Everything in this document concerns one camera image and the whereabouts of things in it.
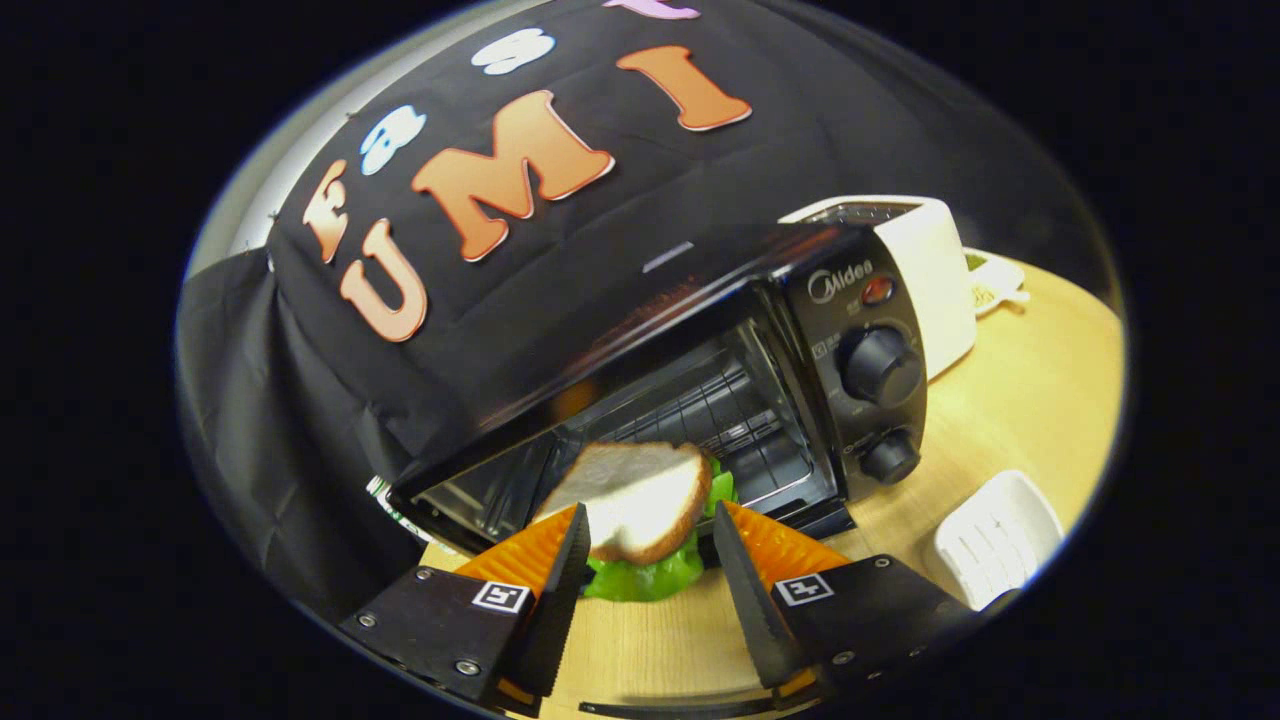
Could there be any white divided dish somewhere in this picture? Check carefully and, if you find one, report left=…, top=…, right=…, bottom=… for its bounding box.
left=962, top=247, right=1031, bottom=318

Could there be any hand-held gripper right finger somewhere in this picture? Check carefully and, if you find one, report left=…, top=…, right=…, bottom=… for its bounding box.
left=712, top=500, right=976, bottom=706

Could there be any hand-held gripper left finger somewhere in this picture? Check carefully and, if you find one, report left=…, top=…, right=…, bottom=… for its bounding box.
left=340, top=502, right=593, bottom=716

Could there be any bread and lettuce sandwich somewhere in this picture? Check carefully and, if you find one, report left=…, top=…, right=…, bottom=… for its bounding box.
left=535, top=440, right=741, bottom=603

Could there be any small white ridged plate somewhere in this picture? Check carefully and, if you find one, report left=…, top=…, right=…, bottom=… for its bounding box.
left=925, top=470, right=1064, bottom=611

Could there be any white pop-up toaster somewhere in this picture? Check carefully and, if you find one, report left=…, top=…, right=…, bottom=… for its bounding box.
left=780, top=195, right=978, bottom=381

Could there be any small white green-label bottle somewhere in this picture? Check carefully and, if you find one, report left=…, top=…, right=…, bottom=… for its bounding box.
left=365, top=474, right=451, bottom=551

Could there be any black toaster oven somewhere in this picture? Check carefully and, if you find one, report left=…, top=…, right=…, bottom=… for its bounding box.
left=388, top=222, right=929, bottom=561

